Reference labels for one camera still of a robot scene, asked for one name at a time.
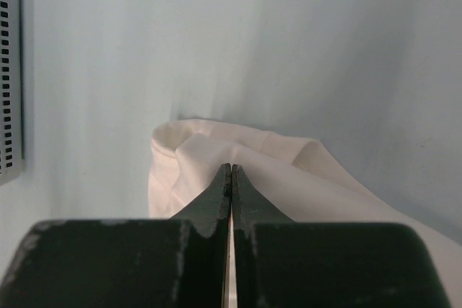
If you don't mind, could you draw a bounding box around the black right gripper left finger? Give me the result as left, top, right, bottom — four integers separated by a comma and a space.
1, 164, 231, 307

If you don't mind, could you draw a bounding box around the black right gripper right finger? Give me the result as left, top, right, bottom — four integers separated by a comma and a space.
231, 165, 450, 307

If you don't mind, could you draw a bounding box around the white floral print t-shirt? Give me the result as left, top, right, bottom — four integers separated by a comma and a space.
147, 116, 441, 255

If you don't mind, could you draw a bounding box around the white plastic laundry basket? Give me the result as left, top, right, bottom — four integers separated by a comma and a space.
1, 0, 24, 185

